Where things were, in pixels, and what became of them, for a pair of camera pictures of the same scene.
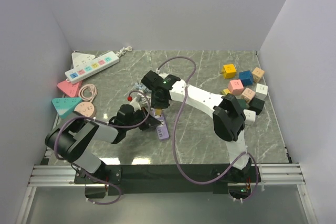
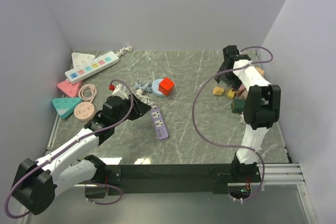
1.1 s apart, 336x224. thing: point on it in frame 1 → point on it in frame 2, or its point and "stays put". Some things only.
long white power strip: x=105 y=61 stays put
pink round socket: x=85 y=108 stays put
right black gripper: x=155 y=104 → x=234 y=83
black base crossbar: x=159 y=179 stays put
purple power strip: x=161 y=130 stays put
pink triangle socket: x=72 y=89 stays put
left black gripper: x=150 y=121 → x=139 y=108
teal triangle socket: x=65 y=106 stays put
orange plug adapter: x=158 y=112 → x=218 y=91
